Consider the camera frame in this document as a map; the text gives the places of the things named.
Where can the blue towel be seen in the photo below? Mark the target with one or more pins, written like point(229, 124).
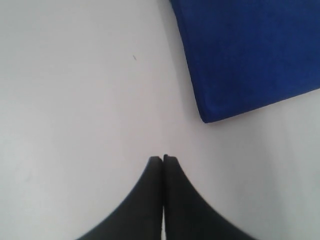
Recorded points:
point(246, 54)

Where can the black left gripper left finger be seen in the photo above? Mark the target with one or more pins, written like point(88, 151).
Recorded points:
point(140, 215)

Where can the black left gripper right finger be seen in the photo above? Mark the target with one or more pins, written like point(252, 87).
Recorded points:
point(187, 215)

